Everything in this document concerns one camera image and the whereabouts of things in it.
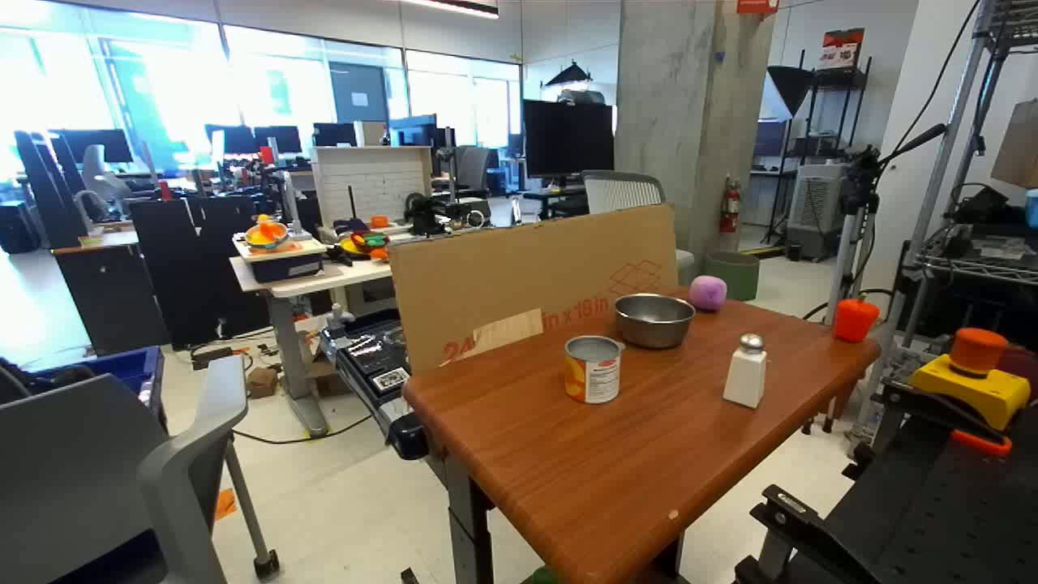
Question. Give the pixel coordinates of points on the orange labelled tin can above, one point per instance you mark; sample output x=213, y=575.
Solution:
x=594, y=371

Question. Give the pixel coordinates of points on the grey office chair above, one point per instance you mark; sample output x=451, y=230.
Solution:
x=107, y=476

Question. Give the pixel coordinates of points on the camera tripod stand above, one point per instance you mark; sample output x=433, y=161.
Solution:
x=865, y=216

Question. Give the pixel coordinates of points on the metal bowl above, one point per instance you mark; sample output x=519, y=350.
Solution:
x=653, y=319

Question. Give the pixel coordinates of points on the yellow emergency stop button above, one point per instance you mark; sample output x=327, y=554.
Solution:
x=974, y=377

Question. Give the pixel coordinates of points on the purple ball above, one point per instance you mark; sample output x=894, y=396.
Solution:
x=708, y=293

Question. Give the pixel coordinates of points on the cardboard panel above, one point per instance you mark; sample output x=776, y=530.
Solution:
x=519, y=281

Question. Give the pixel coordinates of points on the white salt shaker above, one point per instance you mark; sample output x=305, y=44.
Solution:
x=746, y=373

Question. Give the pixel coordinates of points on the black monitor screen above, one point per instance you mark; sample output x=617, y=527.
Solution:
x=566, y=136

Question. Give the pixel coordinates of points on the orange bell pepper toy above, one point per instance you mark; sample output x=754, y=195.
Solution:
x=853, y=319

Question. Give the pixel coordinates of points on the green bin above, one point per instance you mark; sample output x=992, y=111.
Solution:
x=733, y=273

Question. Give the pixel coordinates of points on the red fire extinguisher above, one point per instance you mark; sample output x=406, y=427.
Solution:
x=731, y=207

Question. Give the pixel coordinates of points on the black metal shelf rack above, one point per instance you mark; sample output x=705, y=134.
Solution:
x=823, y=141

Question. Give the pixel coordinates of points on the tray with colourful toys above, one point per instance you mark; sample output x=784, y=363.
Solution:
x=277, y=248

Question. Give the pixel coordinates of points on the whiteboard panel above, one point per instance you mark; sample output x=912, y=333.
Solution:
x=370, y=182

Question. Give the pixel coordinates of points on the white desk with legs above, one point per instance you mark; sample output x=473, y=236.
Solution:
x=296, y=314

